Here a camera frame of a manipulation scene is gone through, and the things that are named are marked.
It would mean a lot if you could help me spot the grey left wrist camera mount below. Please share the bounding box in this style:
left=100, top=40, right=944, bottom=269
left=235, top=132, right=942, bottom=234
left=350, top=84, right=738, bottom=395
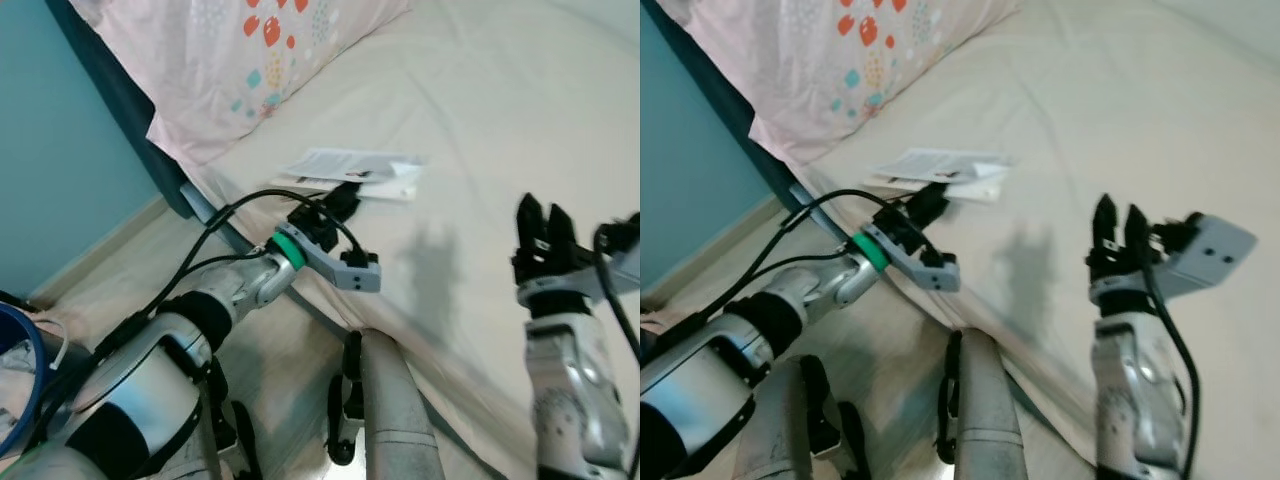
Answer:
left=295, top=235, right=383, bottom=293
left=880, top=238, right=961, bottom=293

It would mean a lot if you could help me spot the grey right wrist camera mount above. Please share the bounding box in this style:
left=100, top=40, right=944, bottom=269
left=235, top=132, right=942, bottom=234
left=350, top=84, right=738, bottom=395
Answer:
left=595, top=215, right=641, bottom=291
left=1150, top=212, right=1259, bottom=301

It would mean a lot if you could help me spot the grey robot right leg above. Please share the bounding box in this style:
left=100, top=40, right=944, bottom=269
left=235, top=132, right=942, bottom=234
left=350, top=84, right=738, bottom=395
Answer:
left=328, top=328, right=446, bottom=480
left=935, top=328, right=1026, bottom=480

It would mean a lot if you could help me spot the white paper trash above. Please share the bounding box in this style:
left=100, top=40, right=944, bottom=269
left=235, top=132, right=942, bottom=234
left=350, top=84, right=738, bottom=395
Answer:
left=0, top=345, right=36, bottom=421

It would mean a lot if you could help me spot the white paperback book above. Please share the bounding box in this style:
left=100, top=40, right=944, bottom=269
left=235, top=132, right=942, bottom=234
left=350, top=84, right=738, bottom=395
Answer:
left=865, top=148, right=1013, bottom=204
left=270, top=148, right=426, bottom=204

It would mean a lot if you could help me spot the blue upholstered headboard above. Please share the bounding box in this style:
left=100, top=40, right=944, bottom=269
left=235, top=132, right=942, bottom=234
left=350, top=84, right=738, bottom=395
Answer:
left=640, top=0, right=801, bottom=216
left=45, top=0, right=196, bottom=219

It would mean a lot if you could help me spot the pink patterned pillow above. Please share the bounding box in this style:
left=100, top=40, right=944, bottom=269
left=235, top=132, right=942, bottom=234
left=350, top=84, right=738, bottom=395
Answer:
left=680, top=0, right=1026, bottom=166
left=68, top=0, right=416, bottom=169

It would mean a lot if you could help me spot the grey robot leg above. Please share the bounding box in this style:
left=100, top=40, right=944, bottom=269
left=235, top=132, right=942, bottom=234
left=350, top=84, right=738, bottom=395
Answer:
left=185, top=350, right=263, bottom=480
left=935, top=328, right=1026, bottom=480
left=735, top=355, right=871, bottom=480
left=328, top=328, right=446, bottom=480

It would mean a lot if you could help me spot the grey robot left leg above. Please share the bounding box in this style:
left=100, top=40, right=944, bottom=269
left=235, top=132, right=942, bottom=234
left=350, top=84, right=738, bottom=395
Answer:
left=735, top=355, right=871, bottom=480
left=185, top=350, right=263, bottom=480

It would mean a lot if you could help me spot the cream mattress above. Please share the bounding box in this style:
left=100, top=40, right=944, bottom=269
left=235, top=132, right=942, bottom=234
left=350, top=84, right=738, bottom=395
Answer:
left=790, top=0, right=1280, bottom=480
left=185, top=0, right=641, bottom=480

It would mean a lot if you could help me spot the blue waste bin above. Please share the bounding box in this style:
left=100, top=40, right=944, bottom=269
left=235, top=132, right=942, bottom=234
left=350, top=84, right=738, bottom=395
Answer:
left=0, top=300, right=51, bottom=461

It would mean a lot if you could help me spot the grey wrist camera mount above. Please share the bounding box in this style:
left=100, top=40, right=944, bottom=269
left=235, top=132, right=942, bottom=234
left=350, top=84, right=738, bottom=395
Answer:
left=1150, top=212, right=1259, bottom=301
left=595, top=215, right=641, bottom=291
left=295, top=235, right=383, bottom=293
left=880, top=238, right=961, bottom=293

